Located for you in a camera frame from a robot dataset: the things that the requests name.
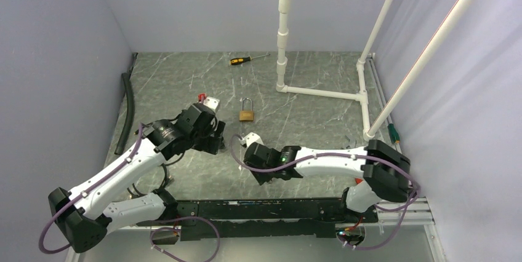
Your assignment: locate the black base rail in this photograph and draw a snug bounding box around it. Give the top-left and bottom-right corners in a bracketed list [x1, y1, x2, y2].
[138, 197, 379, 241]

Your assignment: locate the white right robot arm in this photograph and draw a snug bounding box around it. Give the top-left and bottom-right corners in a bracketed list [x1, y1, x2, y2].
[241, 134, 413, 222]

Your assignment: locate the green handle screwdriver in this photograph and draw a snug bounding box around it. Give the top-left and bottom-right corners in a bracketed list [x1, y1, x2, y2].
[387, 123, 401, 144]

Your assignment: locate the yellow black screwdriver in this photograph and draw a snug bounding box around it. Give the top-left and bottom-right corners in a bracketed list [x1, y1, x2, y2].
[229, 53, 270, 66]

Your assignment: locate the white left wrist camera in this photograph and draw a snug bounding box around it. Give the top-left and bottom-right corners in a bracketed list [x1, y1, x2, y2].
[198, 93, 220, 113]

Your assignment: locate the brass padlock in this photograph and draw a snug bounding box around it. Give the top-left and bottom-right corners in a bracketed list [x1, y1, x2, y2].
[238, 98, 255, 122]

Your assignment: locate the black loose cable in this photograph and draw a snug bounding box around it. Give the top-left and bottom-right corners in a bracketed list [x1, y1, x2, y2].
[126, 152, 188, 200]

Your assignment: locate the white pvc pipe frame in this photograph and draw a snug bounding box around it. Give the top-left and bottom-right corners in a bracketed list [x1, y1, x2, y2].
[275, 0, 474, 141]

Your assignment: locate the black corrugated hose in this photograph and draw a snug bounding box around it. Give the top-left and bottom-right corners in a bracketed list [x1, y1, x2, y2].
[113, 72, 136, 156]

